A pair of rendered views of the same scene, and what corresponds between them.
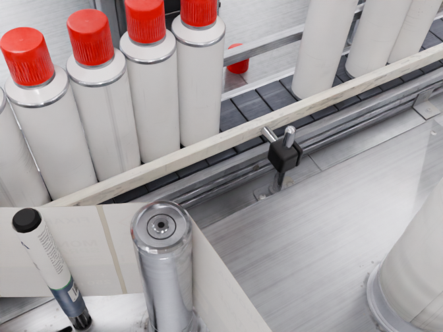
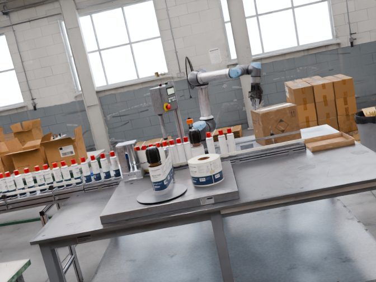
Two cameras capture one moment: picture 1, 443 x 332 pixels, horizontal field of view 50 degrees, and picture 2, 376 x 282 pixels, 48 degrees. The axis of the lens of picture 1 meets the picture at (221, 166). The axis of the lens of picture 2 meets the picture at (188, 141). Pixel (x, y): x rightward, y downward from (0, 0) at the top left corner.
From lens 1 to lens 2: 2.76 m
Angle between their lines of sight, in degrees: 51
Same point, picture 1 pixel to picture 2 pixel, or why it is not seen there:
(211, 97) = (188, 153)
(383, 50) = (223, 150)
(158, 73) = (179, 147)
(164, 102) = (181, 152)
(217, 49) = (187, 145)
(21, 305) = not seen: hidden behind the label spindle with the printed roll
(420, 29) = (231, 147)
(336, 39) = (210, 146)
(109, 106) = (172, 150)
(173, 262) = (166, 151)
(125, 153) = (175, 159)
